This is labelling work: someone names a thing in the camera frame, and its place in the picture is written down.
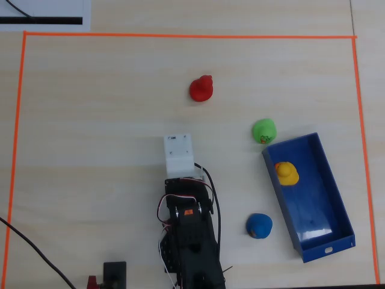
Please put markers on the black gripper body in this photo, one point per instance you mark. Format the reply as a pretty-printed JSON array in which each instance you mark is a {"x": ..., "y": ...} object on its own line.
[{"x": 184, "y": 187}]

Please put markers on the yellow rubber duck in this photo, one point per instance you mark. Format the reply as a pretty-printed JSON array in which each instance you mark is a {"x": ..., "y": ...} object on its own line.
[{"x": 288, "y": 174}]

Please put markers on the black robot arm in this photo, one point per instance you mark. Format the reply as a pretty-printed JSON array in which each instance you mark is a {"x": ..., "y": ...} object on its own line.
[{"x": 195, "y": 241}]

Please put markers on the blue rubber duck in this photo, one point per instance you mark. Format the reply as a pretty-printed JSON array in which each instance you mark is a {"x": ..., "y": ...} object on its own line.
[{"x": 259, "y": 225}]

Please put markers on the red rubber duck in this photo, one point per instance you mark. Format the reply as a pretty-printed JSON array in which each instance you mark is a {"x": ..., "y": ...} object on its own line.
[{"x": 201, "y": 90}]

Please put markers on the green rubber duck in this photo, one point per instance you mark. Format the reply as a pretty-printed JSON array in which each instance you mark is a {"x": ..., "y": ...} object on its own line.
[{"x": 264, "y": 129}]

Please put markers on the blue plastic box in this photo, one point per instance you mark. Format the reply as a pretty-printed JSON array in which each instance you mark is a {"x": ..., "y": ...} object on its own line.
[{"x": 316, "y": 210}]

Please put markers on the red clamp knob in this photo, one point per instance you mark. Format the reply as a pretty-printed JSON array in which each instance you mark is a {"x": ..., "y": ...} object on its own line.
[{"x": 92, "y": 283}]

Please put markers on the orange tape strip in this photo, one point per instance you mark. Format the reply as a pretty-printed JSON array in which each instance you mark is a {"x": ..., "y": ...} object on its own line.
[
  {"x": 15, "y": 150},
  {"x": 180, "y": 35},
  {"x": 364, "y": 150}
]

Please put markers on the white paper with black bar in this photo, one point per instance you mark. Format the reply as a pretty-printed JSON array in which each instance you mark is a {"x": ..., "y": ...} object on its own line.
[{"x": 60, "y": 9}]

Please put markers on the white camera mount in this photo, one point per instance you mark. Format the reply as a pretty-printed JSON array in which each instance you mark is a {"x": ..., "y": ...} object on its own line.
[{"x": 179, "y": 153}]

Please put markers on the black camera stand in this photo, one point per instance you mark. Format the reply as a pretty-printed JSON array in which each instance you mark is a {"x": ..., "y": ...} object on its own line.
[{"x": 114, "y": 271}]

